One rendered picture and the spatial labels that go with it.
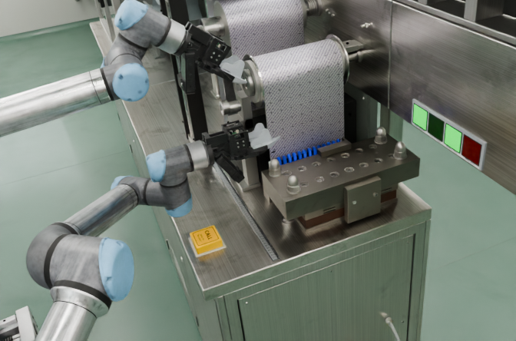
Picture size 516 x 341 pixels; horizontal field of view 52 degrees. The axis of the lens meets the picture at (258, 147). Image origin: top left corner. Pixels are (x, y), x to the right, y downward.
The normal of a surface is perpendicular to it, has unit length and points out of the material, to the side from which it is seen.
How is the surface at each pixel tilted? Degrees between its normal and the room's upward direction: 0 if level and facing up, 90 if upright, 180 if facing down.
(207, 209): 0
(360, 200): 90
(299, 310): 90
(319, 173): 0
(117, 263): 88
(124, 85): 90
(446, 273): 0
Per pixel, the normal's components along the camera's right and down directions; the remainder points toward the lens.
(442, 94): -0.92, 0.27
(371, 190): 0.37, 0.45
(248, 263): -0.10, -0.85
